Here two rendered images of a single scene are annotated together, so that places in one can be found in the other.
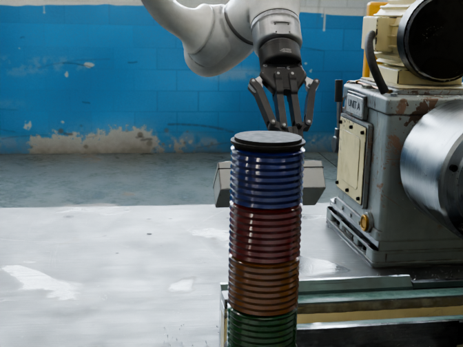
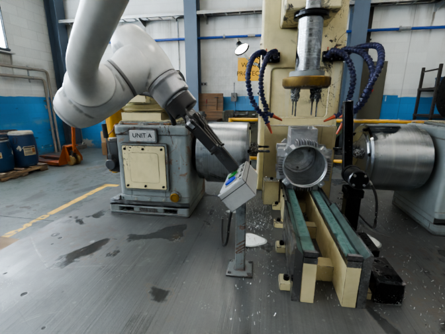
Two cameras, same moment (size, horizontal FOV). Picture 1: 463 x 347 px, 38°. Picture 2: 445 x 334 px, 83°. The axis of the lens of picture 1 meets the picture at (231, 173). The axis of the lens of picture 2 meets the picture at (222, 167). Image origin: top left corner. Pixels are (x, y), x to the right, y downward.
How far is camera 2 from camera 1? 1.05 m
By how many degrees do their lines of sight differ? 69
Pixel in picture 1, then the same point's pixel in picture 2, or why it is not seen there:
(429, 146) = (228, 145)
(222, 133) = not seen: outside the picture
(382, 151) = (182, 156)
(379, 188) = (183, 176)
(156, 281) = (140, 309)
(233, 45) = (126, 98)
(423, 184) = not seen: hidden behind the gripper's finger
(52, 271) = not seen: outside the picture
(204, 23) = (108, 78)
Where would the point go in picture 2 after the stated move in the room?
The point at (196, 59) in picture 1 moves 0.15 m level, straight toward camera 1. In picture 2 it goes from (93, 111) to (153, 112)
